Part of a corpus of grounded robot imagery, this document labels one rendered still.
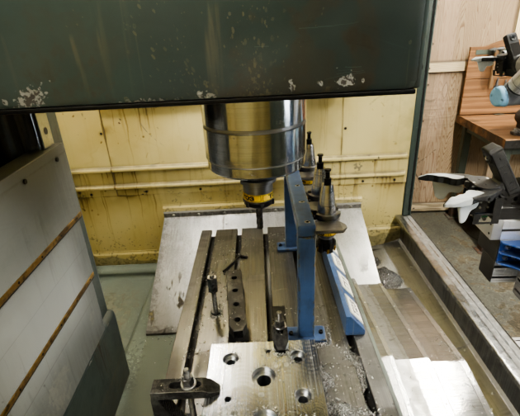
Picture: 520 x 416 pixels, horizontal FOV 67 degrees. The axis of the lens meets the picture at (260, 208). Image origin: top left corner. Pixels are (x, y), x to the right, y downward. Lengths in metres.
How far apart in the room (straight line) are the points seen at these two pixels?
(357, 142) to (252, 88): 1.27
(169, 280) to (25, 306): 0.88
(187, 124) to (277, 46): 1.22
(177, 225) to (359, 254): 0.80
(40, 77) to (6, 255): 0.35
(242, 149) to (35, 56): 0.27
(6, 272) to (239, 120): 0.47
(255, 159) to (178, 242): 1.21
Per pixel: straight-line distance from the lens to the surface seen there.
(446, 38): 3.55
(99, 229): 1.97
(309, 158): 1.21
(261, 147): 0.56
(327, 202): 0.91
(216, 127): 0.57
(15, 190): 0.81
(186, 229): 1.78
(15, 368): 0.84
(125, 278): 1.97
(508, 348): 1.32
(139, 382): 1.42
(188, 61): 0.50
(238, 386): 0.85
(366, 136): 1.74
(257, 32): 0.49
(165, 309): 1.59
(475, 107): 3.64
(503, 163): 0.93
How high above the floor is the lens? 1.63
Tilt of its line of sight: 25 degrees down
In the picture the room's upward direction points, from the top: 3 degrees counter-clockwise
